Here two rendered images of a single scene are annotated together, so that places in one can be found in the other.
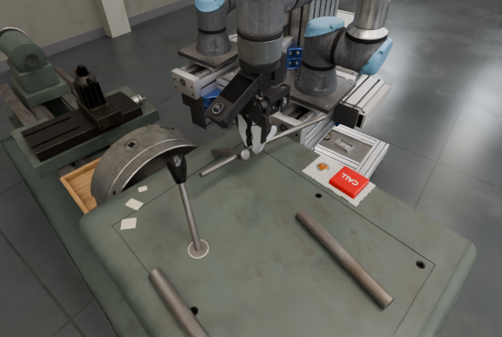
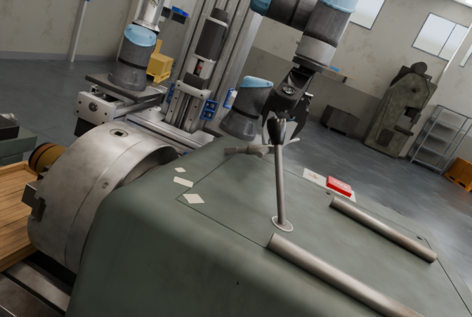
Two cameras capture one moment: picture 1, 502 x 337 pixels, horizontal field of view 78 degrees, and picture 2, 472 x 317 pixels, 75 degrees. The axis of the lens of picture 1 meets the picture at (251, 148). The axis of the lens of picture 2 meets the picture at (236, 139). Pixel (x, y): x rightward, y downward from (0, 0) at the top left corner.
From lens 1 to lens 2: 0.51 m
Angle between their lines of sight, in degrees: 39
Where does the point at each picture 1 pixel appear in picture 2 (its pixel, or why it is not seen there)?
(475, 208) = not seen: hidden behind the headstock
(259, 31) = (334, 36)
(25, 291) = not seen: outside the picture
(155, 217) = (216, 195)
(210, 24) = (138, 57)
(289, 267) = (357, 239)
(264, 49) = (330, 52)
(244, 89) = (305, 81)
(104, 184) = (83, 175)
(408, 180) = not seen: hidden behind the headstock
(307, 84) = (237, 128)
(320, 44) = (258, 95)
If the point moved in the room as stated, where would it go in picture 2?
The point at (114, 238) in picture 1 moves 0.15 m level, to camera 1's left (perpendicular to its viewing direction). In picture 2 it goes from (189, 211) to (65, 204)
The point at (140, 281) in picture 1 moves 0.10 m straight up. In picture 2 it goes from (256, 251) to (288, 184)
